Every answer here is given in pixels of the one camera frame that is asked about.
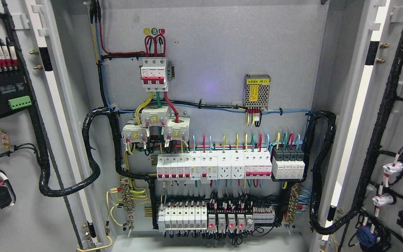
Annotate grey cabinet door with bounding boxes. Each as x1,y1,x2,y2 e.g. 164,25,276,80
0,0,104,252
310,0,403,252

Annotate grey electrical cabinet body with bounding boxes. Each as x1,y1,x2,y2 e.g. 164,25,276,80
51,0,366,252

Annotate white current transformers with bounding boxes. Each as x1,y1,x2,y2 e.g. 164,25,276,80
122,105,190,146

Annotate white socket breaker row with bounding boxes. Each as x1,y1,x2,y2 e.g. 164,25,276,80
156,150,272,183

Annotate perforated metal power supply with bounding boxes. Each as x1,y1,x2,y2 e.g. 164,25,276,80
243,74,271,108

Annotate white red main breaker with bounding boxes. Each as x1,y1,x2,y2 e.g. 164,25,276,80
140,57,171,92

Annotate lower relay terminal row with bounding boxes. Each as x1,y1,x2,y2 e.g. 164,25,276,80
206,199,276,235

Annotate white lower breaker row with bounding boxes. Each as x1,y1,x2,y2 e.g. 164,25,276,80
158,202,208,233

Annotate black surge protector modules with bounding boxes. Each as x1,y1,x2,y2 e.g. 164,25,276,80
271,147,305,182

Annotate black digital power meter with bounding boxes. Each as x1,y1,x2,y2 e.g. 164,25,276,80
0,66,34,118

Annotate black left wire loom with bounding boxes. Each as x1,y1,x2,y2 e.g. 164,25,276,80
30,107,121,197

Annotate black wire loom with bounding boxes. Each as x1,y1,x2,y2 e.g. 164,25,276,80
306,111,356,235
30,107,121,197

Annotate black right wire loom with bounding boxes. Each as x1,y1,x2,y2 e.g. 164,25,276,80
306,111,356,235

